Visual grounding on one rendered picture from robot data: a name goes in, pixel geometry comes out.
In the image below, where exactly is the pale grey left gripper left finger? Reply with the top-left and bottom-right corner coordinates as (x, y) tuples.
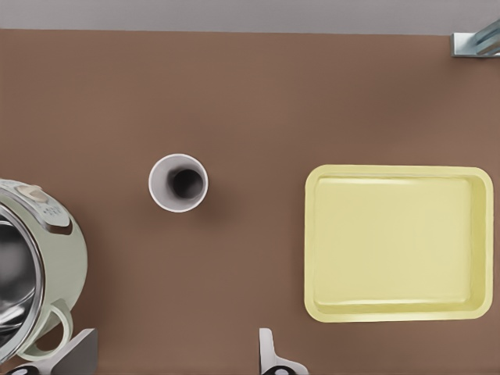
(2, 327), (98, 375)

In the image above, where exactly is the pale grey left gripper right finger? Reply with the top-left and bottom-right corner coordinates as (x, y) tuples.
(259, 327), (309, 375)

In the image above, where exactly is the pale yellow tray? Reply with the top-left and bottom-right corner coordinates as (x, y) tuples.
(303, 164), (495, 323)

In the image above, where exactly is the white cup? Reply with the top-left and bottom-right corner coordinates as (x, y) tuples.
(148, 153), (209, 213)

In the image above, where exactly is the pale green electric cooker pot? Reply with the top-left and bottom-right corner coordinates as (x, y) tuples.
(0, 178), (88, 363)

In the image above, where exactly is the silver frame post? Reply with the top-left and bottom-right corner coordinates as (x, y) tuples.
(451, 18), (500, 59)

